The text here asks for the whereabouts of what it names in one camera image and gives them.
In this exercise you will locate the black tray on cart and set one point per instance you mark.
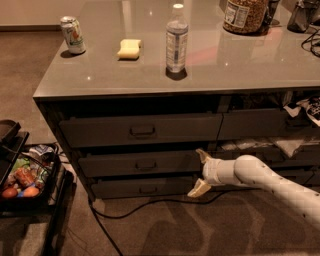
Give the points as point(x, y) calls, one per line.
point(12, 141)

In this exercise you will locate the orange snack bag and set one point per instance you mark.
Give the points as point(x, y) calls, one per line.
point(24, 177)

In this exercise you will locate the red apple in basket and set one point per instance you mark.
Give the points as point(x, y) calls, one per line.
point(9, 193)

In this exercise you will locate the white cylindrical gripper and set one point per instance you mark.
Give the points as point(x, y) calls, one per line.
point(211, 172)

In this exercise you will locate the clear plastic bags in drawer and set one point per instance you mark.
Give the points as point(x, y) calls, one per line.
point(288, 146)

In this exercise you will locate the black basket of snacks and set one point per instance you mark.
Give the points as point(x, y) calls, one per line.
point(43, 162)

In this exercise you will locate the black white patterned bag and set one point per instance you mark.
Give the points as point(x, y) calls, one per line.
point(311, 106)

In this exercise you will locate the large jar of nuts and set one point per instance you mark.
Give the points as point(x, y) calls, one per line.
point(244, 16)

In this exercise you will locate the green white soda can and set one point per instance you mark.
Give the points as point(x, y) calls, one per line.
point(71, 30)

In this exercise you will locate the yellow sponge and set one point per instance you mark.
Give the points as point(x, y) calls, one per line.
point(129, 49)

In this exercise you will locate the clear plastic water bottle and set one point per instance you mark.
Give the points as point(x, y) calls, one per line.
point(176, 40)

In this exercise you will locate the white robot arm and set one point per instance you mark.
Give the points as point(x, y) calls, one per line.
point(249, 171)

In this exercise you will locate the orange fruit in basket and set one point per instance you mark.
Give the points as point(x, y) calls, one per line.
point(30, 192)

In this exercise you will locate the dark glass jar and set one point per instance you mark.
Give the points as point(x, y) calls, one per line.
point(304, 14)

